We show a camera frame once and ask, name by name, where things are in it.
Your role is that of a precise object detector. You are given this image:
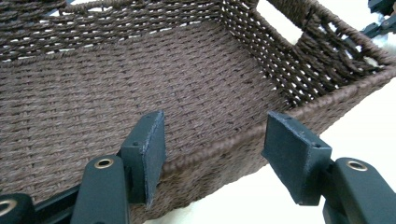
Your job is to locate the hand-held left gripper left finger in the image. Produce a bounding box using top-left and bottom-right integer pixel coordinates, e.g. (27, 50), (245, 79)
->
(117, 110), (166, 209)

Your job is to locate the brown woven basket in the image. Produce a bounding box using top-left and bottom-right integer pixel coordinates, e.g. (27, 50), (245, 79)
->
(0, 0), (396, 224)

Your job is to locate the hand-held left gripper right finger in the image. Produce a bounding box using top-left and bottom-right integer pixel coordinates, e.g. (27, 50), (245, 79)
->
(261, 110), (333, 207)

